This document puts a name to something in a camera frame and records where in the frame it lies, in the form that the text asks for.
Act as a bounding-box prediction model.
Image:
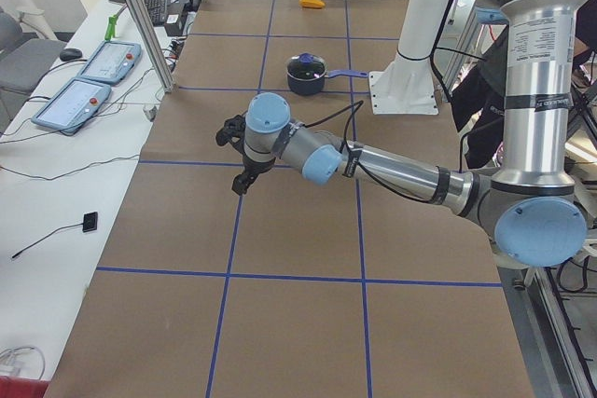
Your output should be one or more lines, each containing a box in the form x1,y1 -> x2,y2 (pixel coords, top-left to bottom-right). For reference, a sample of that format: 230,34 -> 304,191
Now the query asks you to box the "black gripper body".
242,156 -> 275,180

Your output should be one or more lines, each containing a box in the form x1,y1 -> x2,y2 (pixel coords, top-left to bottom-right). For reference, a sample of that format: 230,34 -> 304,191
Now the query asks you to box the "glass pot lid blue knob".
286,53 -> 326,80

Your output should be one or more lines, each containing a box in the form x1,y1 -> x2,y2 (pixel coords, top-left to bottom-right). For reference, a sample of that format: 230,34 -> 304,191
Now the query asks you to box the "yellow toy corn cob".
298,0 -> 326,9

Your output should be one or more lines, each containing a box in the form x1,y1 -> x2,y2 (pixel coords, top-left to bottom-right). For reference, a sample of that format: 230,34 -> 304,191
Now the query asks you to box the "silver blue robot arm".
216,0 -> 588,268

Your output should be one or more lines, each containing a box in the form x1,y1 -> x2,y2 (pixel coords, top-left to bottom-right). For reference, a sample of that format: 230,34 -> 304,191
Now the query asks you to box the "dark blue saucepan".
286,52 -> 368,96

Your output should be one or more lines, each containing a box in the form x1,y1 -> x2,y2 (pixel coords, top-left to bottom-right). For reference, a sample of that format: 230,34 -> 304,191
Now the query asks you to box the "small black box device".
82,212 -> 99,233

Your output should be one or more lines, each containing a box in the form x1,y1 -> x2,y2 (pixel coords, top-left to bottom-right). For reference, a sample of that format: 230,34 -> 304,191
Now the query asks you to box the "upper teach pendant tablet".
77,40 -> 142,86

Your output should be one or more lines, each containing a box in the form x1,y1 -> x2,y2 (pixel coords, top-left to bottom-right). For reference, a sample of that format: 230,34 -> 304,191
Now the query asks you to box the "teach pendant tablet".
77,40 -> 142,86
32,77 -> 112,135

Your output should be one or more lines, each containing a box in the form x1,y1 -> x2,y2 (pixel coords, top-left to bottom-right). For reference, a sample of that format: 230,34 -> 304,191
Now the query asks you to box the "lower teach pendant tablet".
32,77 -> 112,135

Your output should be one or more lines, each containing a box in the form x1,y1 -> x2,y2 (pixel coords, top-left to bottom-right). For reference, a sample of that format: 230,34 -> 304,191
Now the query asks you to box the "green clamp tool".
104,15 -> 118,41

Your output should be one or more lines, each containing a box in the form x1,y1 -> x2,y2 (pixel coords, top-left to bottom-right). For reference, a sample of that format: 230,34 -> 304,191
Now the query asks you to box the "black keyboard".
144,0 -> 169,26

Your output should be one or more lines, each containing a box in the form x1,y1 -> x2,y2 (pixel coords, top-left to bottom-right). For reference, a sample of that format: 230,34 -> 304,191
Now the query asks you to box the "black computer mouse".
59,48 -> 83,62

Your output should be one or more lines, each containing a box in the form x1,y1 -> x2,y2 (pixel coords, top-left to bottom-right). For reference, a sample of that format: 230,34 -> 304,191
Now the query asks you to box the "person in dark clothes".
450,0 -> 597,171

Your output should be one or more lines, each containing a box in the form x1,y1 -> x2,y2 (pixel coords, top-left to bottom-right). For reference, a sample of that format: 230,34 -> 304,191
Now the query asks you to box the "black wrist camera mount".
215,115 -> 245,151

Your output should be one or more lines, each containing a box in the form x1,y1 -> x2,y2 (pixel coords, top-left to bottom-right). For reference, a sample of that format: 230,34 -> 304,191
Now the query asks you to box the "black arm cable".
302,99 -> 439,203

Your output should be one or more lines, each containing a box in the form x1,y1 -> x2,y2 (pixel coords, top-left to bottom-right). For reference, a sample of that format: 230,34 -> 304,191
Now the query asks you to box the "aluminium frame post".
126,0 -> 174,93

